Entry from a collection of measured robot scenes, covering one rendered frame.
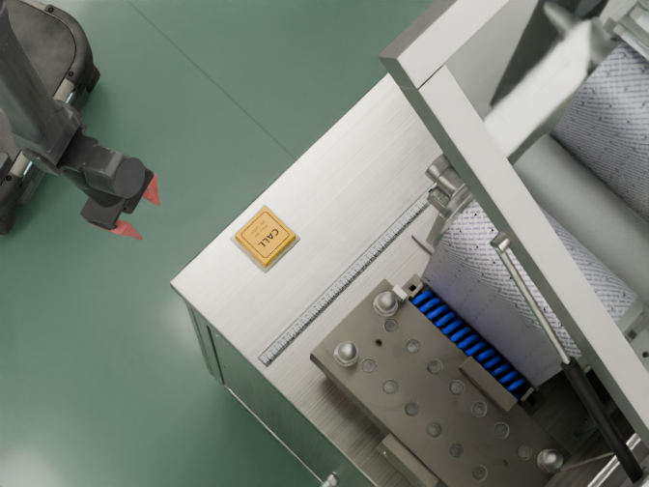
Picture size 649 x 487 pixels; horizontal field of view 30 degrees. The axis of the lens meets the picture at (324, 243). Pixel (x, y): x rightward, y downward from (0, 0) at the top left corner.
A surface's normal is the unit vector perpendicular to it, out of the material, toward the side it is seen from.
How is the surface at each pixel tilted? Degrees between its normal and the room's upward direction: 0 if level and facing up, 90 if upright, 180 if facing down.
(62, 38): 0
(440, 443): 0
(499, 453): 0
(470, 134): 36
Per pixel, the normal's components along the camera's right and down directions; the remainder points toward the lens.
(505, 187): 0.46, 0.20
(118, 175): 0.80, 0.25
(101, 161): -0.34, -0.41
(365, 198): 0.04, -0.25
